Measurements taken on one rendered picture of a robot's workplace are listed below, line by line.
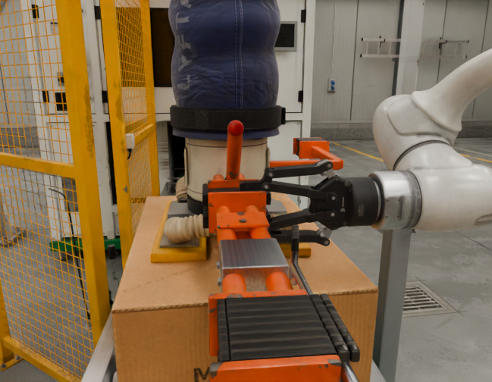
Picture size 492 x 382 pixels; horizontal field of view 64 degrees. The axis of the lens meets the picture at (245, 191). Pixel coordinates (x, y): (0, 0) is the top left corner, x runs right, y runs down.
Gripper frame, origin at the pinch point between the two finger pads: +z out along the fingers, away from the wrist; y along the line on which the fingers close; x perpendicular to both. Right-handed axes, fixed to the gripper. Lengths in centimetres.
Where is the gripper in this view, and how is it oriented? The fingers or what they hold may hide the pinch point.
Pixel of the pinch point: (237, 206)
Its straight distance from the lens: 59.1
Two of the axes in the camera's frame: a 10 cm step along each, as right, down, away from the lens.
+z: -10.0, 0.4, -0.8
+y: 0.2, 9.7, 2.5
